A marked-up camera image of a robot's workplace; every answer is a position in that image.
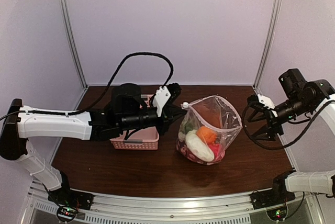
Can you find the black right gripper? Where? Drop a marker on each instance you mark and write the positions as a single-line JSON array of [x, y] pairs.
[[271, 120]]

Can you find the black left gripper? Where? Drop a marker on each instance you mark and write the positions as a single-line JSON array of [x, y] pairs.
[[169, 115]]

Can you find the clear zip top bag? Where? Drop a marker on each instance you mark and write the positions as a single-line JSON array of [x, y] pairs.
[[209, 127]]

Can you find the orange toy fruit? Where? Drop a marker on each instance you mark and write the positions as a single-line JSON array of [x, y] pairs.
[[207, 135]]

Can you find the red toy fruit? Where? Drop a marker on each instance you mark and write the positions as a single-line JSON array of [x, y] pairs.
[[218, 151]]

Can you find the white toy bun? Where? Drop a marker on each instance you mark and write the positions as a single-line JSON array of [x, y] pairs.
[[198, 148]]

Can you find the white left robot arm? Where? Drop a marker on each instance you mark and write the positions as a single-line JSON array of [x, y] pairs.
[[23, 122]]

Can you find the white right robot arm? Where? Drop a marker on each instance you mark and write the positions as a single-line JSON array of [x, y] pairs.
[[302, 126]]

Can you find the pink plastic basket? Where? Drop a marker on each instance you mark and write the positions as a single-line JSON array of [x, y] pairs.
[[136, 140]]

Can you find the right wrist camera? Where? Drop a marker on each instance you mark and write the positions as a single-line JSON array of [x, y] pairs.
[[267, 103]]

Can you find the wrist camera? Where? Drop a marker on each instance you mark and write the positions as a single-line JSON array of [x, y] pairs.
[[267, 103], [164, 96]]

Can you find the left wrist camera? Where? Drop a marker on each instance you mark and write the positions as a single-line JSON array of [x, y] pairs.
[[164, 96]]

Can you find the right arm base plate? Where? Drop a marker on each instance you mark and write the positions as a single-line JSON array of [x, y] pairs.
[[265, 199]]

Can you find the left aluminium frame post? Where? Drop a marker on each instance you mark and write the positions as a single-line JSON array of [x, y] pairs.
[[72, 44]]

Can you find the aluminium frame post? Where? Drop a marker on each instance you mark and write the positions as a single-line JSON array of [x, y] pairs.
[[72, 44], [275, 13]]

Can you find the front aluminium rail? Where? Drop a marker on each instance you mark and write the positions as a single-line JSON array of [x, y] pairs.
[[233, 208]]

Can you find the right aluminium frame post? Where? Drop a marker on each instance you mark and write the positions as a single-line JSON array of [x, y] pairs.
[[275, 13]]

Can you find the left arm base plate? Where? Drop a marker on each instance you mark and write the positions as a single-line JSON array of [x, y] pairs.
[[71, 198]]

